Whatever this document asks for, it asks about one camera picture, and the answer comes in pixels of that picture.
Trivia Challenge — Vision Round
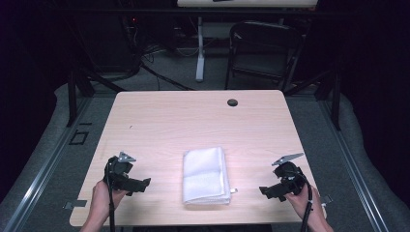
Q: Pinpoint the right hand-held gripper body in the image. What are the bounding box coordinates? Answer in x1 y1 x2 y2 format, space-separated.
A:
271 153 307 196

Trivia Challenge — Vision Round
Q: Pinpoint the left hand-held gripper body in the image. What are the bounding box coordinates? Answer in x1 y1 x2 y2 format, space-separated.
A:
103 151 143 193

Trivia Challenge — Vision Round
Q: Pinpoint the white mesh laundry bag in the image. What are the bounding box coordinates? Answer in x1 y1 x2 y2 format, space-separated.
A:
182 146 239 206

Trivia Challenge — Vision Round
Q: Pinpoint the person's right hand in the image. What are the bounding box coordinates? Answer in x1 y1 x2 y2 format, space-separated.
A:
284 185 324 223

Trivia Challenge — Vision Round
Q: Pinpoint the person's left hand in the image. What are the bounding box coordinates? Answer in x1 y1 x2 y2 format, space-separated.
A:
91 179 130 220

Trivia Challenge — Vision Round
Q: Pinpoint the black computer cabinet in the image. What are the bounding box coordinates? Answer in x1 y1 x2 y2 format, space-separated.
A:
76 14 142 74

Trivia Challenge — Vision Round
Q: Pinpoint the black folding chair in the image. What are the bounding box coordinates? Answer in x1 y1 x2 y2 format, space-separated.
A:
224 19 306 93

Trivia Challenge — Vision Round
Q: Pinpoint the white table leg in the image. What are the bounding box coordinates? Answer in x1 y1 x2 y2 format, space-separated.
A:
194 16 207 83

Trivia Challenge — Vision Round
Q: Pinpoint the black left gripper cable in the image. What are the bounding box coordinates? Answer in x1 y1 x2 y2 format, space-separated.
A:
104 167 116 232

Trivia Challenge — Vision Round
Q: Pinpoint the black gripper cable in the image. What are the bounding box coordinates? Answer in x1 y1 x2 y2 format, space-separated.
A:
298 173 314 232
104 167 116 232

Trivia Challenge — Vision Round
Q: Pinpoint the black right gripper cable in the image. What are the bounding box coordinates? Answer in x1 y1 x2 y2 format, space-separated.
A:
298 173 314 232

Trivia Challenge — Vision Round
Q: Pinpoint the aluminium floor rail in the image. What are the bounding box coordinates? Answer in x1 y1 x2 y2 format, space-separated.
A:
317 96 391 232
2 96 94 232

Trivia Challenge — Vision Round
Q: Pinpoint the black metal frame post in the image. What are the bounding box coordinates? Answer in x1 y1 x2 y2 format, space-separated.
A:
66 70 79 128

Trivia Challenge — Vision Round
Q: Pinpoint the black floor cable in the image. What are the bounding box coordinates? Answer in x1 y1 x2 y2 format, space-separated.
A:
138 61 195 92

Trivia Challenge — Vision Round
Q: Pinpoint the black horizontal frame bar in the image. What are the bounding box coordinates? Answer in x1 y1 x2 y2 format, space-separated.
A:
47 7 359 17

